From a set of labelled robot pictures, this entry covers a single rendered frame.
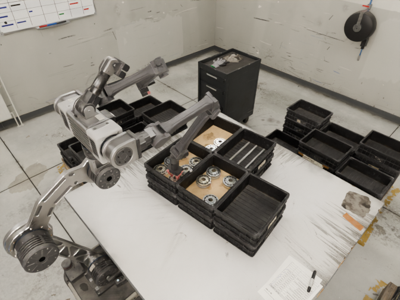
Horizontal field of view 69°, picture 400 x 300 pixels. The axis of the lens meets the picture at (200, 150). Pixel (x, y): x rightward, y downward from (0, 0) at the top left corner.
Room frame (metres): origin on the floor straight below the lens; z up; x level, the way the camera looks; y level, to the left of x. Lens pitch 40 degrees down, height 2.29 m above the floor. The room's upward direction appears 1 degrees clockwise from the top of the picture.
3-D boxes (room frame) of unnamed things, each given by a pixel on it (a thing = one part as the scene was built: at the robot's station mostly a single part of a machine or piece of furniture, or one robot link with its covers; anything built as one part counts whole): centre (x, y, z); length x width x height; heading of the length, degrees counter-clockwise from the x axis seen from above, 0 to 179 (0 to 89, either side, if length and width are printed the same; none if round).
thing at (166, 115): (2.61, 0.38, 0.37); 0.40 x 0.30 x 0.45; 134
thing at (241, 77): (3.24, -0.33, 0.45); 0.60 x 0.45 x 0.90; 134
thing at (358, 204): (1.32, -1.10, 0.71); 0.22 x 0.19 x 0.01; 134
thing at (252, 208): (1.13, -0.32, 0.87); 0.40 x 0.30 x 0.11; 141
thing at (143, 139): (1.04, 0.28, 1.45); 0.09 x 0.08 x 0.12; 44
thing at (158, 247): (1.33, -0.17, 0.35); 1.60 x 1.60 x 0.70; 44
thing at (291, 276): (0.72, -0.51, 0.70); 0.33 x 0.23 x 0.01; 134
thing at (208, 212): (1.32, -0.09, 0.87); 0.40 x 0.30 x 0.11; 141
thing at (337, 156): (2.10, -1.17, 0.37); 0.40 x 0.30 x 0.45; 44
